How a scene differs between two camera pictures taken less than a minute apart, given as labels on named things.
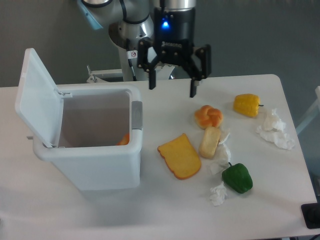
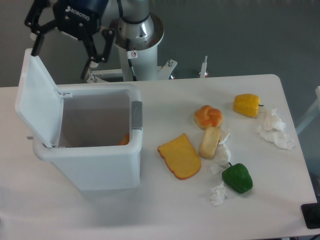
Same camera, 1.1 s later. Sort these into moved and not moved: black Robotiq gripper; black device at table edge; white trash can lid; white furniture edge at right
Moved: black Robotiq gripper
Not moved: white trash can lid; black device at table edge; white furniture edge at right
